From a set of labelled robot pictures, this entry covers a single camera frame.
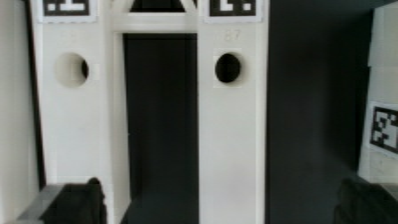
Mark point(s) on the white U-shaped obstacle fence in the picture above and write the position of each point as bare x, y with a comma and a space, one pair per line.
18, 168

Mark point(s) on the white chair leg with tag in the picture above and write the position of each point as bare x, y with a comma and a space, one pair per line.
379, 148

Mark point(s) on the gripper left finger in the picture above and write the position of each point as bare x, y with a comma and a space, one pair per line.
68, 204

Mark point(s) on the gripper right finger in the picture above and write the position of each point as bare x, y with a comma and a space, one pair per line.
366, 203

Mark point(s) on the white chair back frame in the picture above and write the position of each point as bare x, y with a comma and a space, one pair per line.
151, 89

